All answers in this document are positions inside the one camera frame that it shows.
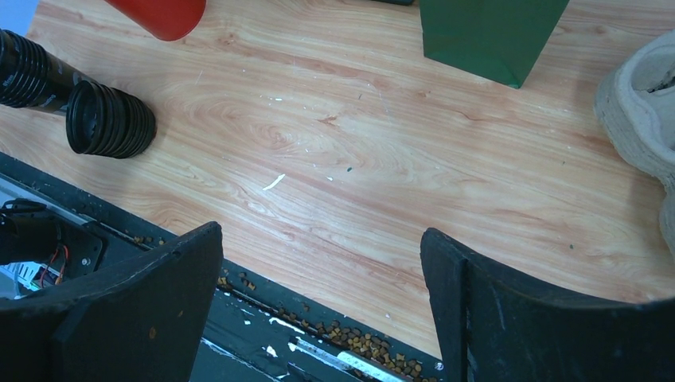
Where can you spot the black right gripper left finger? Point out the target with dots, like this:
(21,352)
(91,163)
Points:
(140,319)

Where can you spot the red straw holder cup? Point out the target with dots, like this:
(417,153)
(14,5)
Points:
(167,20)

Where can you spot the black lid stack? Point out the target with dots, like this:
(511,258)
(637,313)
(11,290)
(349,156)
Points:
(108,122)

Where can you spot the black cup stack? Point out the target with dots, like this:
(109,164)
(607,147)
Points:
(33,78)

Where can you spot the cardboard cup carrier tray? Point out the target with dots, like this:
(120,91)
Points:
(635,105)

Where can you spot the green paper bag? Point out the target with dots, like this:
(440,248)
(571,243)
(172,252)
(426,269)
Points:
(499,40)

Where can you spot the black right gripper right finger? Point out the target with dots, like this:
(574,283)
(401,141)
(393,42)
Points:
(496,323)

